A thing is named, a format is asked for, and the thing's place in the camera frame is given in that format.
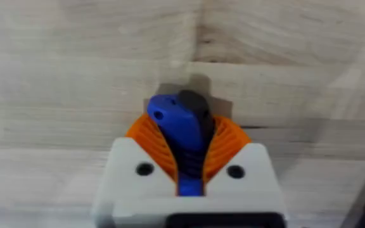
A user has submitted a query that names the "right gripper white and orange left finger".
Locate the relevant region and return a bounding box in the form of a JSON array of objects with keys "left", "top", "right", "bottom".
[{"left": 91, "top": 113, "right": 179, "bottom": 228}]

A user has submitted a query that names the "right gripper white and orange right finger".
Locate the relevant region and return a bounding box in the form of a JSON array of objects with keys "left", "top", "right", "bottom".
[{"left": 202, "top": 115, "right": 288, "bottom": 228}]

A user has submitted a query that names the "blue electric screwdriver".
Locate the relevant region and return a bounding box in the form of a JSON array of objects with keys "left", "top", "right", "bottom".
[{"left": 146, "top": 89, "right": 215, "bottom": 198}]

